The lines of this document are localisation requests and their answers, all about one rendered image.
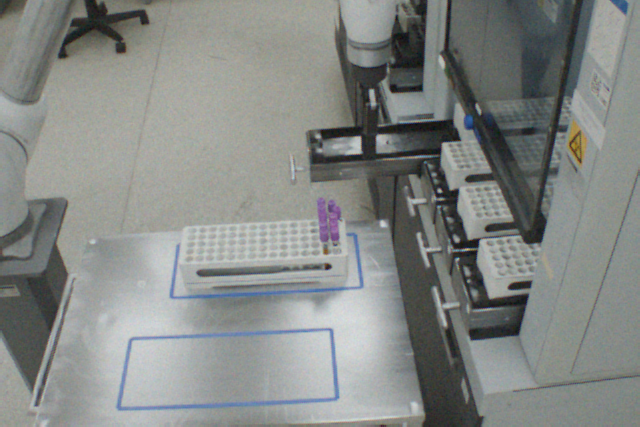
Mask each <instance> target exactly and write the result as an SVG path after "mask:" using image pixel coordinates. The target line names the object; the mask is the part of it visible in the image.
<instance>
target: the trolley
mask: <svg viewBox="0 0 640 427"><path fill-rule="evenodd" d="M345 227H346V237H347V246H348V271H349V272H348V274H349V278H348V280H347V281H337V282H319V281H310V282H292V283H274V284H256V285H238V286H228V285H220V286H212V287H211V288H193V289H186V288H184V285H183V281H182V276H181V271H180V267H179V256H180V250H181V244H182V241H181V236H182V231H170V232H153V233H136V234H120V235H110V234H103V235H89V236H88V239H87V245H86V249H85V252H84V255H83V258H82V261H81V265H80V268H79V271H78V272H76V273H68V274H69V276H68V279H67V282H66V285H65V288H64V291H63V294H62V297H61V300H60V303H59V309H58V312H57V315H56V318H55V321H54V324H53V327H52V329H51V335H50V338H49V341H48V344H47V347H46V350H45V353H44V356H43V358H44V359H43V362H42V365H41V368H40V371H39V374H38V377H37V379H36V385H35V388H34V391H33V394H32V397H31V400H30V403H29V406H28V408H29V409H28V412H27V415H28V416H30V417H36V418H37V419H36V422H35V424H34V427H387V426H386V425H384V424H400V423H403V427H421V425H422V421H424V417H425V413H424V410H425V408H424V403H423V398H422V393H421V388H420V383H419V378H418V373H417V368H416V363H415V359H414V354H413V351H414V349H413V343H412V338H411V333H410V328H409V323H408V318H407V313H406V308H405V303H404V297H403V292H402V287H401V281H400V276H399V271H398V266H397V261H396V255H395V250H394V245H393V240H392V235H391V229H390V224H389V220H388V219H380V220H362V221H345ZM74 280H75V286H74V290H73V293H72V296H71V299H70V302H69V305H68V308H67V312H66V318H65V321H64V324H63V327H62V330H61V333H60V337H59V340H58V342H59V343H58V346H57V348H56V351H55V354H54V357H53V361H52V364H51V370H50V373H49V376H48V379H47V383H46V386H45V389H44V394H43V397H42V400H41V403H40V407H38V403H39V400H40V397H41V394H42V391H43V390H42V388H43V386H44V383H45V380H46V376H47V373H48V370H49V367H50V365H49V364H50V361H51V358H52V355H53V352H54V349H55V345H56V343H57V337H58V334H59V331H60V328H61V325H62V322H63V319H64V315H65V313H64V312H65V309H66V306H67V303H68V300H69V297H70V294H71V291H72V287H73V284H74Z"/></svg>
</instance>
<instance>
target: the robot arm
mask: <svg viewBox="0 0 640 427"><path fill-rule="evenodd" d="M333 1H335V2H336V3H338V4H339V5H340V9H341V17H342V20H343V23H344V26H345V29H347V56H348V59H349V60H350V61H351V77H352V78H353V79H354V80H355V81H357V82H358V87H359V107H360V109H361V112H360V115H361V117H362V120H361V122H362V124H361V151H363V160H367V159H377V156H376V137H377V126H378V109H379V105H380V103H379V101H378V95H379V86H377V83H378V82H380V81H382V80H383V79H385V77H386V75H387V62H388V61H389V60H390V58H391V57H390V51H391V50H390V48H391V38H392V36H391V32H392V27H393V25H394V22H395V14H396V0H333ZM79 2H80V0H27V3H26V5H25V8H24V10H23V13H22V16H21V19H20V22H19V25H18V28H17V31H16V33H15V36H14V39H13V42H12V45H11V48H10V51H9V54H8V56H7V59H6V62H5V65H4V68H3V72H2V75H1V78H0V260H6V261H11V260H18V261H28V260H30V259H32V258H33V257H34V251H33V247H34V244H35V241H36V238H37V236H38V233H39V230H40V227H41V225H42V222H43V220H44V218H45V217H46V216H47V212H48V209H47V207H46V204H37V205H33V206H28V205H27V202H26V199H25V195H24V190H25V173H26V166H27V165H28V163H29V162H30V159H31V157H32V155H33V153H34V150H35V147H36V145H37V142H38V139H39V137H40V134H41V131H42V128H43V125H44V122H45V119H46V116H47V113H48V102H47V100H46V98H45V96H44V94H43V93H42V92H43V90H44V88H45V86H46V83H47V82H48V80H49V77H50V74H51V71H52V68H53V66H54V63H55V61H56V58H57V56H58V53H59V51H60V48H61V46H62V43H63V41H64V38H65V36H66V33H67V31H68V28H69V26H70V23H71V21H72V18H73V15H74V13H75V10H76V8H77V5H78V3H79Z"/></svg>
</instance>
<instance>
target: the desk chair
mask: <svg viewBox="0 0 640 427"><path fill-rule="evenodd" d="M84 2H85V4H84V5H85V9H86V13H87V17H88V18H72V21H71V23H70V26H69V27H79V28H77V29H76V30H74V31H73V32H71V33H70V34H68V35H67V36H65V38H64V41H63V43H62V46H61V48H60V51H59V53H58V55H59V58H62V56H64V57H67V55H66V52H67V51H66V48H65V46H67V45H68V44H70V43H72V42H74V41H76V40H77V39H78V38H80V37H82V36H84V35H85V34H87V33H88V32H89V31H91V30H93V29H96V30H98V31H99V32H101V33H103V34H104V35H106V36H108V37H110V38H111V39H113V40H115V41H117V42H119V43H116V47H115V51H116V53H120V52H122V53H126V46H125V43H122V41H124V40H123V37H122V36H121V35H120V34H119V33H118V32H116V31H115V30H114V29H112V28H111V27H110V26H108V25H107V24H112V23H116V22H121V21H125V20H126V19H130V18H135V17H140V22H141V25H145V23H146V24H150V23H149V18H148V15H147V14H146V10H145V9H139V10H131V11H126V12H123V13H115V14H108V9H107V8H106V4H105V2H104V1H101V2H100V3H99V5H98V3H97V1H96V0H84ZM107 14H108V15H107ZM61 53H62V54H61Z"/></svg>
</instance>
